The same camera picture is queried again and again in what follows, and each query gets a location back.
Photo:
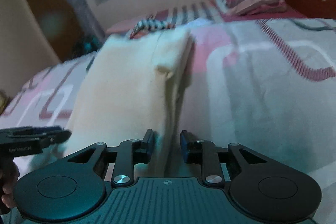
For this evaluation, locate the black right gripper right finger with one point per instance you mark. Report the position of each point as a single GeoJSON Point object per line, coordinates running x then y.
{"type": "Point", "coordinates": [257, 186]}

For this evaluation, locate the black bag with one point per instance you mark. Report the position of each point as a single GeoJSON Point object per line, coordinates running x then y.
{"type": "Point", "coordinates": [85, 45]}

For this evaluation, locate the cream knitted sweater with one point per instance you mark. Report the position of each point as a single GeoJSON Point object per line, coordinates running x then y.
{"type": "Point", "coordinates": [132, 86]}

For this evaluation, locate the brown wooden door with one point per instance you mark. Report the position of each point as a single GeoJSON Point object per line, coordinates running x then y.
{"type": "Point", "coordinates": [59, 25]}

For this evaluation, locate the pink striped bed sheet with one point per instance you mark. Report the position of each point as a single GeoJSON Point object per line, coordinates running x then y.
{"type": "Point", "coordinates": [210, 10]}

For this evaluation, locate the pink grey patterned quilt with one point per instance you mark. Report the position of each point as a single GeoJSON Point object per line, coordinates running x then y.
{"type": "Point", "coordinates": [266, 84]}

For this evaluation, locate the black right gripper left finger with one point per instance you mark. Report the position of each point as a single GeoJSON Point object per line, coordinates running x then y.
{"type": "Point", "coordinates": [75, 186]}

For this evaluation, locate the red black striped garment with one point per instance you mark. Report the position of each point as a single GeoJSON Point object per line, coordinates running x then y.
{"type": "Point", "coordinates": [149, 25]}

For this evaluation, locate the person's left hand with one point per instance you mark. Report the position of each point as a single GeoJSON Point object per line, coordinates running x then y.
{"type": "Point", "coordinates": [10, 177]}

